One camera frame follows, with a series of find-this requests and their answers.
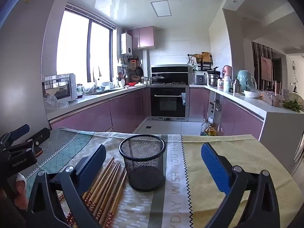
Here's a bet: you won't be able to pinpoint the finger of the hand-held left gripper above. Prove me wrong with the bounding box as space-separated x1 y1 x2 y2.
3 128 51 158
0 124 31 148

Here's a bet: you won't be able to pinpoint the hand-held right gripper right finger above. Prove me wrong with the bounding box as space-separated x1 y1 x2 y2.
201 142 281 228

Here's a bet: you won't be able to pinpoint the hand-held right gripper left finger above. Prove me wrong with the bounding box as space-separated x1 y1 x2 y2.
26 144 107 228

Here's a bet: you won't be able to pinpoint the bunch of wooden chopsticks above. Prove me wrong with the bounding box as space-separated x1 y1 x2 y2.
58 156 129 228

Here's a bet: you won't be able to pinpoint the black mesh holder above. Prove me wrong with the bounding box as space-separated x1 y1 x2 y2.
119 134 166 192

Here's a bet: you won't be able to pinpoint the person's left hand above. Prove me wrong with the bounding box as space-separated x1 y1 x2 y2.
14 173 30 211

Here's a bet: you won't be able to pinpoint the clear plastic bag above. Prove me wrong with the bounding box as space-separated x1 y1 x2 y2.
43 94 69 111

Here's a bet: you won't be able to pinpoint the yellow oil bottle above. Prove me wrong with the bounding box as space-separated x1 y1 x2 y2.
204 123 218 136

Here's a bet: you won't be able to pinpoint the clear plastic bottle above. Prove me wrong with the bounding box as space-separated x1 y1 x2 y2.
200 119 211 136

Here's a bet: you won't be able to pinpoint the printed patchwork tablecloth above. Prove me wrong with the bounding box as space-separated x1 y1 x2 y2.
14 127 298 228

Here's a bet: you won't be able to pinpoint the pink kitchen base cabinet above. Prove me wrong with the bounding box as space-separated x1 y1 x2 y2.
189 85 269 143
46 84 151 135

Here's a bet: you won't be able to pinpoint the white microwave oven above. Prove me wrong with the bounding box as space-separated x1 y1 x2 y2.
42 73 78 102

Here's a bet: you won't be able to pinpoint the grey refrigerator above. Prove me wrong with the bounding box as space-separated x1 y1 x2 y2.
0 0 64 136

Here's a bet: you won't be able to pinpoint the black built-in oven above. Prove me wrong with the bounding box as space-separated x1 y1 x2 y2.
150 87 187 118

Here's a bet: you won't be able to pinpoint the white bowl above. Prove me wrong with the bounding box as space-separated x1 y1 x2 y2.
243 90 262 99

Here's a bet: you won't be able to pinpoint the kitchen faucet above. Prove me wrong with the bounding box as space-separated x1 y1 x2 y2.
93 66 102 92

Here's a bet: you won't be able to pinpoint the steel cooking pot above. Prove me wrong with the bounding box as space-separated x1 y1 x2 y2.
207 69 221 87

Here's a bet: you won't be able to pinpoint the silver rice cooker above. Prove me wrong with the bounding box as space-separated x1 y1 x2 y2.
192 72 207 85

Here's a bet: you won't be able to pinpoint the clear plastic container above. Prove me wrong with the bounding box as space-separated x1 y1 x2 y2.
262 91 283 107

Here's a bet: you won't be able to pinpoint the green covered appliance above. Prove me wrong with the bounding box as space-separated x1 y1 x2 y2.
237 70 256 93

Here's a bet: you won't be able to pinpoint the kitchen window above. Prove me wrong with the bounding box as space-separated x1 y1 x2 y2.
56 3 117 83

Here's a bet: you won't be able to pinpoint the green leafy vegetables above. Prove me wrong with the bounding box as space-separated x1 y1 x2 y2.
282 100 302 112

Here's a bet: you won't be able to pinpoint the black range hood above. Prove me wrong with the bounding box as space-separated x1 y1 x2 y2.
151 65 189 81

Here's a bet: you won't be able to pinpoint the black shelf rack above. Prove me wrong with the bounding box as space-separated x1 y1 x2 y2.
187 53 213 71

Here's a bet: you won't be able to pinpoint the wok with lid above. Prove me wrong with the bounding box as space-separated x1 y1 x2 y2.
151 74 167 84

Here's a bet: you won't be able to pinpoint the white water heater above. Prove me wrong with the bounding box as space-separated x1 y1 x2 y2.
121 32 132 55

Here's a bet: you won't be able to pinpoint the ceiling light panel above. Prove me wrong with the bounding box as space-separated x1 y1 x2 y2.
150 1 172 17

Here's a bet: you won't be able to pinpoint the framed wall picture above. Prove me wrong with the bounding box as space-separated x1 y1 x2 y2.
260 56 273 81

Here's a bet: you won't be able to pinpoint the pink wall cabinet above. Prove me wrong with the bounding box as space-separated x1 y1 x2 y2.
127 26 157 50

